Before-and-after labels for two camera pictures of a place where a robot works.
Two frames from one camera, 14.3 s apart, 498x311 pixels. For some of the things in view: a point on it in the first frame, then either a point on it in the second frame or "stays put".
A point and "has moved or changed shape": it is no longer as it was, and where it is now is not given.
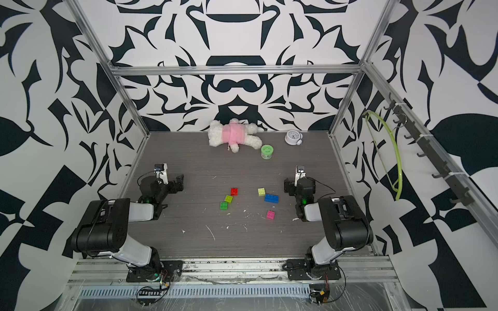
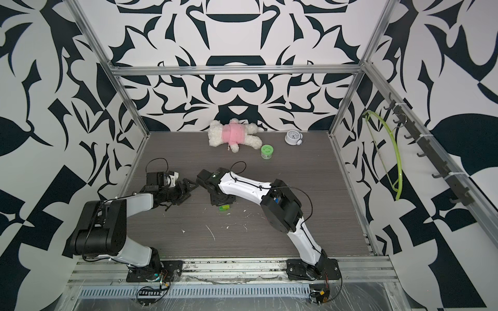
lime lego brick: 229,199 has moved or changed shape
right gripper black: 291,186 -> 227,199
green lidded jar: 266,151 stays put
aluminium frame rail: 237,68 stays put
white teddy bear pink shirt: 233,133 stays put
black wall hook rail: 430,151 stays put
